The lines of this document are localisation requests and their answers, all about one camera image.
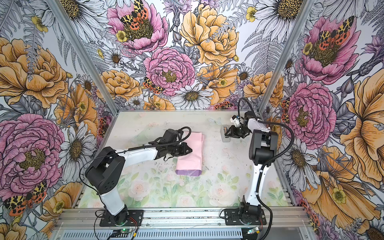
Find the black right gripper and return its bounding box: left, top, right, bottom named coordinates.
left=225, top=124, right=253, bottom=139

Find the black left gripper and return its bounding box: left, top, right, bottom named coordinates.
left=168, top=142, right=193, bottom=157

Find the purple wrapping paper sheet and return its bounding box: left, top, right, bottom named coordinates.
left=176, top=132, right=204, bottom=177

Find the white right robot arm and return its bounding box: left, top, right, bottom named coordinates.
left=222, top=116, right=278, bottom=219

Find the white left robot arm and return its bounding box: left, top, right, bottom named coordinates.
left=85, top=127, right=193, bottom=218

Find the grey tape dispenser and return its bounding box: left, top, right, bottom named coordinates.
left=221, top=125, right=231, bottom=143

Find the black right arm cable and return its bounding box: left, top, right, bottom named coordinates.
left=237, top=97, right=296, bottom=240

